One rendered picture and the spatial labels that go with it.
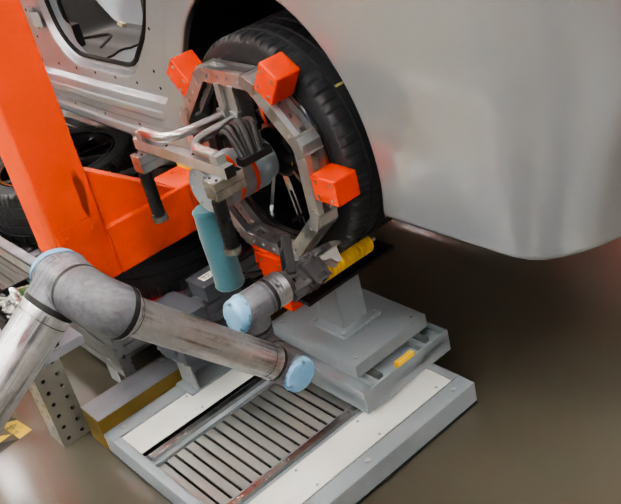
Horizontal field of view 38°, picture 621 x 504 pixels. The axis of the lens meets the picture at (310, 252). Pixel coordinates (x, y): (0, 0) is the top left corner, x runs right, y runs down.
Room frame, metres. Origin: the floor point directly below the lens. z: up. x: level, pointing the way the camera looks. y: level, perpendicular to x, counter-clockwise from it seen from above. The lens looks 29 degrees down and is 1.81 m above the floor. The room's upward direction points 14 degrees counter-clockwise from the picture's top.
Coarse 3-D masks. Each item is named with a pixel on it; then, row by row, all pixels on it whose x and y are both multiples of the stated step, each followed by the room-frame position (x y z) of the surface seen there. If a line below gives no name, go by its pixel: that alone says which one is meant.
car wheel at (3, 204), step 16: (80, 128) 3.91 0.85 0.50; (96, 128) 3.85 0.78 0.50; (112, 128) 3.80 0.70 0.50; (80, 144) 3.77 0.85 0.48; (96, 144) 3.81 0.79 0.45; (112, 144) 3.61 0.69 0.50; (128, 144) 3.57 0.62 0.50; (0, 160) 3.75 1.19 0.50; (80, 160) 3.58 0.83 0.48; (96, 160) 3.56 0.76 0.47; (112, 160) 3.44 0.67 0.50; (128, 160) 3.50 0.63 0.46; (0, 176) 3.59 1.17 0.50; (0, 192) 3.39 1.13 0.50; (0, 208) 3.38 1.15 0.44; (16, 208) 3.33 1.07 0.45; (0, 224) 3.42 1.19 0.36; (16, 224) 3.34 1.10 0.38; (16, 240) 3.36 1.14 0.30; (32, 240) 3.32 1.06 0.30
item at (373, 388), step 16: (416, 336) 2.23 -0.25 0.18; (432, 336) 2.26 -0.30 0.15; (304, 352) 2.34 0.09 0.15; (400, 352) 2.22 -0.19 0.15; (416, 352) 2.17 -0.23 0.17; (432, 352) 2.20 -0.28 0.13; (320, 368) 2.24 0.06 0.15; (336, 368) 2.22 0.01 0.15; (384, 368) 2.16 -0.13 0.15; (400, 368) 2.13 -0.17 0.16; (416, 368) 2.16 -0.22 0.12; (320, 384) 2.21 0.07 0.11; (336, 384) 2.14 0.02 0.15; (352, 384) 2.13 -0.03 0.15; (368, 384) 2.10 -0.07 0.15; (384, 384) 2.09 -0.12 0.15; (400, 384) 2.12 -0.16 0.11; (352, 400) 2.09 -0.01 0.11; (368, 400) 2.05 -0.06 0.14; (384, 400) 2.08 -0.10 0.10
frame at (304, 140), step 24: (192, 72) 2.34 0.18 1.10; (216, 72) 2.25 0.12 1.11; (240, 72) 2.18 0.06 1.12; (192, 96) 2.38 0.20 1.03; (192, 120) 2.43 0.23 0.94; (288, 120) 2.07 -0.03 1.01; (312, 144) 2.03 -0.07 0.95; (312, 168) 2.02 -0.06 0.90; (312, 192) 2.02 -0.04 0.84; (240, 216) 2.35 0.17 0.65; (312, 216) 2.03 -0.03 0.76; (336, 216) 2.04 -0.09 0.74; (264, 240) 2.25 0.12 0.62; (312, 240) 2.07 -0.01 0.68
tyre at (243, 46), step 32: (256, 32) 2.28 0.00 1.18; (288, 32) 2.26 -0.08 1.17; (256, 64) 2.25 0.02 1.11; (320, 64) 2.15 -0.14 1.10; (320, 96) 2.08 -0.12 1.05; (320, 128) 2.08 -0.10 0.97; (352, 128) 2.05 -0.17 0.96; (352, 160) 2.02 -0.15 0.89; (352, 224) 2.05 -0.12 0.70; (384, 224) 2.23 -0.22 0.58
